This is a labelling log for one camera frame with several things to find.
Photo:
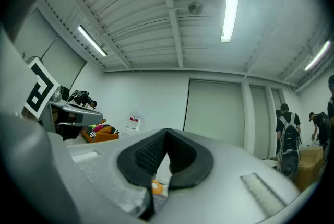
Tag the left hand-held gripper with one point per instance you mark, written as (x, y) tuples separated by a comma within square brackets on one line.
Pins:
[(39, 87)]

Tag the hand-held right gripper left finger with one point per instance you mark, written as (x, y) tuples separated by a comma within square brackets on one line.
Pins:
[(104, 173)]

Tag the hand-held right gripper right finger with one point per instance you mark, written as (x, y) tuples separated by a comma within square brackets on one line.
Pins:
[(221, 191)]

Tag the pink plush toy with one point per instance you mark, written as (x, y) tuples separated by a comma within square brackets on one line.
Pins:
[(97, 128)]

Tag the black white striped garment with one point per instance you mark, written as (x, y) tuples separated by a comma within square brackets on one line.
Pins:
[(93, 134)]

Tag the orange flower cushion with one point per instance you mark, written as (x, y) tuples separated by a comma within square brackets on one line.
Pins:
[(156, 187)]

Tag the ceiling tube light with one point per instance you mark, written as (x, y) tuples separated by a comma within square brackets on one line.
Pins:
[(92, 40), (317, 56), (231, 3)]

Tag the grey roller blind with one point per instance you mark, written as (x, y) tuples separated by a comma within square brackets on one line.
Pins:
[(259, 118), (214, 108)]

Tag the grey backpack rig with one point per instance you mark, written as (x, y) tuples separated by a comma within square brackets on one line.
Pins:
[(288, 139)]

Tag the cardboard box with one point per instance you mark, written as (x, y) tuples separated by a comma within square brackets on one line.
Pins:
[(310, 165)]

